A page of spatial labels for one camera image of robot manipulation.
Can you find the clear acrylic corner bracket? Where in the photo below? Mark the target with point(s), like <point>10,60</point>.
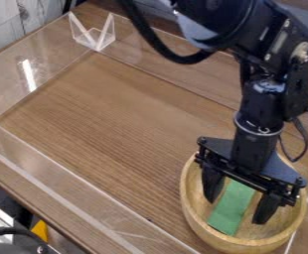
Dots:
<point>94,38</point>

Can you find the yellow and black equipment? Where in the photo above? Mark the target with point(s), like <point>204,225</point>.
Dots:
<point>33,236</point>

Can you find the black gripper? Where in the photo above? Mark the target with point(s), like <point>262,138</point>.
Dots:
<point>248,160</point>

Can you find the brown wooden bowl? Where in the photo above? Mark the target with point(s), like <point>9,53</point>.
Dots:
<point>252,238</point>

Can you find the green rectangular block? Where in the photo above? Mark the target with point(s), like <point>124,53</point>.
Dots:
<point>228,213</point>

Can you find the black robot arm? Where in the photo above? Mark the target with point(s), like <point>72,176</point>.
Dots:
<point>268,40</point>

